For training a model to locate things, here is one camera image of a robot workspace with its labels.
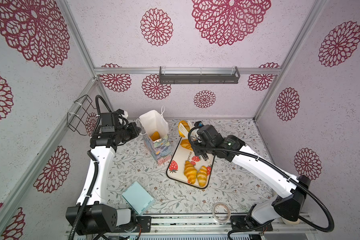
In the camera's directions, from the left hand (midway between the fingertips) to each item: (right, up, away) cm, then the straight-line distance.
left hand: (140, 131), depth 75 cm
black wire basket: (-32, +7, 0) cm, 32 cm away
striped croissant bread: (+23, +4, +3) cm, 23 cm away
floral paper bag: (+3, +4, +23) cm, 23 cm away
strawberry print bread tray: (+17, -24, +17) cm, 34 cm away
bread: (+3, -3, +27) cm, 28 cm away
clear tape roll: (+37, -41, +1) cm, 55 cm away
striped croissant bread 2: (+33, -26, +12) cm, 44 cm away
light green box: (-3, -37, +7) cm, 38 cm away
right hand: (+27, -5, -1) cm, 28 cm away
